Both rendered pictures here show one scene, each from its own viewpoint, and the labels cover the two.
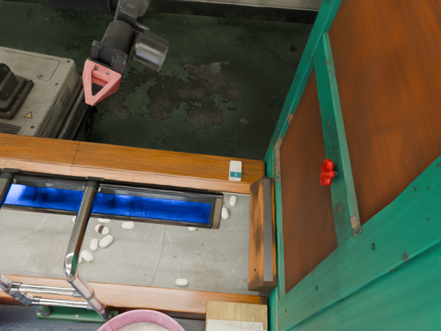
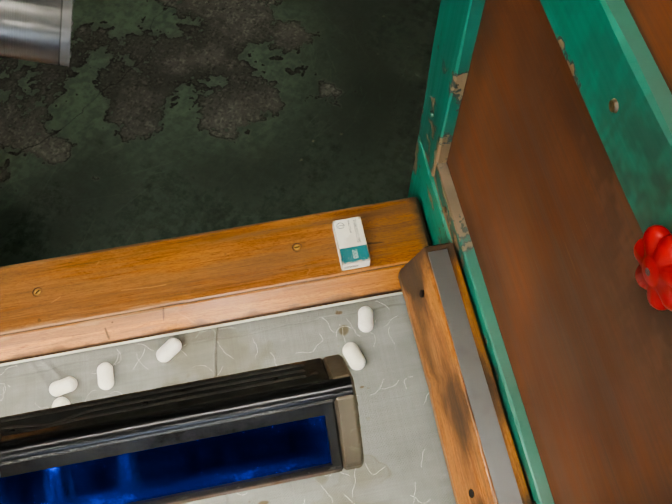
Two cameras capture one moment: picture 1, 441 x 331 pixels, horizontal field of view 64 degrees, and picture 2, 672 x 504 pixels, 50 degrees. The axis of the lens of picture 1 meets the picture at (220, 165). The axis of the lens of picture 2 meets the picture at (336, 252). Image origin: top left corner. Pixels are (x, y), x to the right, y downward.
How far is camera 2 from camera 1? 0.23 m
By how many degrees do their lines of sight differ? 7
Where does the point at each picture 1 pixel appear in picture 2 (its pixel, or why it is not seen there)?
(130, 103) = (64, 121)
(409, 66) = not seen: outside the picture
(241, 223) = (402, 369)
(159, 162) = (160, 274)
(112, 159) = (41, 299)
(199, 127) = (234, 132)
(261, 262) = (483, 473)
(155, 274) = not seen: outside the picture
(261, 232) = (462, 395)
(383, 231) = not seen: outside the picture
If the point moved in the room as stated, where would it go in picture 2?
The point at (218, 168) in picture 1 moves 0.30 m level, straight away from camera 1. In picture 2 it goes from (309, 248) to (293, 60)
